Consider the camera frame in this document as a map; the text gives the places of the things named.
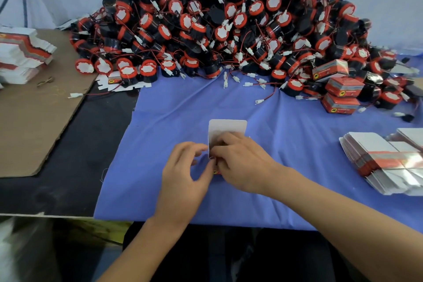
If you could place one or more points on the person's right forearm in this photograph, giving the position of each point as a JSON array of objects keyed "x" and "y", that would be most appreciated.
[{"x": 357, "y": 229}]

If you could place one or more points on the blue cloth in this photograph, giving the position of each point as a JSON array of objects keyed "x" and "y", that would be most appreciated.
[{"x": 165, "y": 126}]

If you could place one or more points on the person's left forearm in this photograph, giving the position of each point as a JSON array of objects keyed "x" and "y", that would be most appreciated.
[{"x": 142, "y": 252}]

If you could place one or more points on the rubber band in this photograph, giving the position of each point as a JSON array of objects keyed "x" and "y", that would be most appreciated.
[{"x": 45, "y": 81}]

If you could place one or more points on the pile of black red buzzers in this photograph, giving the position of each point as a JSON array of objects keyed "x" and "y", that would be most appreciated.
[{"x": 231, "y": 27}]

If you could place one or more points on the stack of paper boxes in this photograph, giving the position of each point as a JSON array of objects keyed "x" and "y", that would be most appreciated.
[
  {"x": 380, "y": 159},
  {"x": 23, "y": 54}
]

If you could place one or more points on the brown cardboard sheet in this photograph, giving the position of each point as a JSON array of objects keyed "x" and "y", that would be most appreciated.
[{"x": 33, "y": 126}]

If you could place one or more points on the orange white paper box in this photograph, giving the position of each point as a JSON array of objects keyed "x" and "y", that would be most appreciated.
[
  {"x": 345, "y": 85},
  {"x": 225, "y": 128},
  {"x": 330, "y": 69},
  {"x": 340, "y": 104}
]

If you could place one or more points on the person's right hand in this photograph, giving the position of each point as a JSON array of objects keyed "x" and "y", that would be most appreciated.
[{"x": 251, "y": 163}]

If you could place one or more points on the person's left hand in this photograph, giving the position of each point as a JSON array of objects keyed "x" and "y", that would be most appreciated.
[{"x": 182, "y": 189}]

